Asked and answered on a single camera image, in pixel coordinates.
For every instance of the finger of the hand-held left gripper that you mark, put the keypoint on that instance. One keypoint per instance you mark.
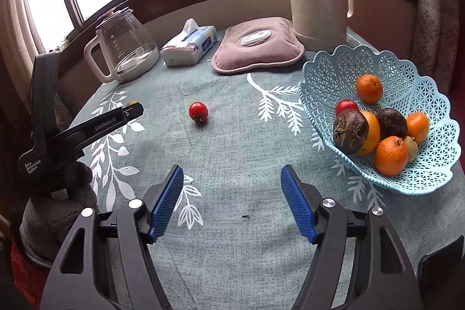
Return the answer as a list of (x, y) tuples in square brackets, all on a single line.
[(105, 121)]

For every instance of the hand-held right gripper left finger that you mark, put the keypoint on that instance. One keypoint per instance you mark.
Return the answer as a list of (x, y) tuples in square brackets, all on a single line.
[(167, 204)]

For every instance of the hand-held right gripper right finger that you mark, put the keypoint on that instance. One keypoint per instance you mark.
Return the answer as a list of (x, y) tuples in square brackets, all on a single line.
[(298, 204)]

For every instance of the red tomato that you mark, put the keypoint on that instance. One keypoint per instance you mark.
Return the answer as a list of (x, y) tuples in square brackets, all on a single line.
[(345, 106), (198, 112)]

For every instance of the large smooth orange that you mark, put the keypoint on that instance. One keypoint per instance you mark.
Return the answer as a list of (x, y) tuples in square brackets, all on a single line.
[(373, 132)]

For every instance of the rough mandarin with stem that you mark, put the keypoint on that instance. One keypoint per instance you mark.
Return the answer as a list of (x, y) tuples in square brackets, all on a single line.
[(391, 155)]

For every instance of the small mandarin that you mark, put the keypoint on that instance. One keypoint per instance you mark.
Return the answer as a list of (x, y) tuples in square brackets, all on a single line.
[(369, 88)]

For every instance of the light blue plastic basket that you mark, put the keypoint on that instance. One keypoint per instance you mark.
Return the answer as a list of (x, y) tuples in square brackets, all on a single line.
[(338, 74)]

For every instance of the medium smooth orange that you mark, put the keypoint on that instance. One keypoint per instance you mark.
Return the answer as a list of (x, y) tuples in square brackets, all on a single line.
[(417, 126)]

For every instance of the person's left forearm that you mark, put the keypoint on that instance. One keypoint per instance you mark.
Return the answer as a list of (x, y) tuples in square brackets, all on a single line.
[(25, 273)]

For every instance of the person's left hand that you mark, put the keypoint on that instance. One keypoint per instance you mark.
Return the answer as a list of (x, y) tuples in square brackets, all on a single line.
[(51, 219)]

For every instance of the small pale box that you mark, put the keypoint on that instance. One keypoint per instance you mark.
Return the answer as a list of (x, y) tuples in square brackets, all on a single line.
[(58, 47)]

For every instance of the soft tissue pack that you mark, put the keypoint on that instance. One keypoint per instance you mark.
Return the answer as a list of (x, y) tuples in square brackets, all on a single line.
[(185, 52)]

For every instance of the beige patterned curtain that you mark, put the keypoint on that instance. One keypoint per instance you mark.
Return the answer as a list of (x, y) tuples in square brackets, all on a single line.
[(14, 5), (432, 26)]

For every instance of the pink hot water bag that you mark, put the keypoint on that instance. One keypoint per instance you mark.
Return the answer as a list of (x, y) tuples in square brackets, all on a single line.
[(254, 55)]

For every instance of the dark rectangular object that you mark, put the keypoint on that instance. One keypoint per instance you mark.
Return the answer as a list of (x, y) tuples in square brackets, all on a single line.
[(443, 281)]

